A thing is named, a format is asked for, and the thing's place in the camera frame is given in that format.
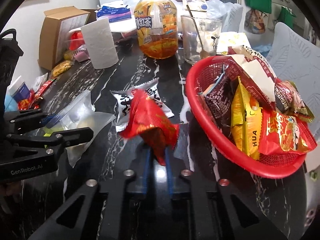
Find clear zip plastic bag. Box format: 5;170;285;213
41;89;117;168

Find red gold snack packet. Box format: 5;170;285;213
120;89;180;166

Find yellow black snack packet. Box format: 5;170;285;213
231;78;262;160

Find red cartoon snack packet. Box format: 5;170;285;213
259;109;317;155

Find nutritious cereal snack bag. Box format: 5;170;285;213
274;79;315;123

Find white red plum soup bag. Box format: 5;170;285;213
220;45;277;110

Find small red candy wrappers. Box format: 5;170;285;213
18;79;55;111

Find small blue white box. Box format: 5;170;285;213
8;75;30;103

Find yellow wrapped snack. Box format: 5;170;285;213
51;60;74;79

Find red plastic mesh basket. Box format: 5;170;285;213
185;56;306;179

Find white peanut snack packet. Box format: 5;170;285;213
111;78;174;133

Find pink wrapped item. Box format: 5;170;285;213
73;49;90;62

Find red lidded plastic container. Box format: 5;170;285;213
67;28;85;50

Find brown cardboard box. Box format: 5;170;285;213
38;6;89;70

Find white paper towel roll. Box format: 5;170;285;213
81;18;119;69

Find dark brown snack packet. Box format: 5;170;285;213
198;73;234;128

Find blue tissue pack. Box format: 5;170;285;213
95;4;131;23

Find metal spoon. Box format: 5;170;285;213
186;5;210;59

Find iced tea plastic bottle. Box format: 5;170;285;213
134;0;178;59

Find clear drinking glass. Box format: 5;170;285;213
181;16;222;65

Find light grey embossed chair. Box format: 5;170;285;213
266;22;320;141

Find green tote bag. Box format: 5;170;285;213
245;0;272;14

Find white kettle with handle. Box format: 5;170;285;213
182;0;208;12

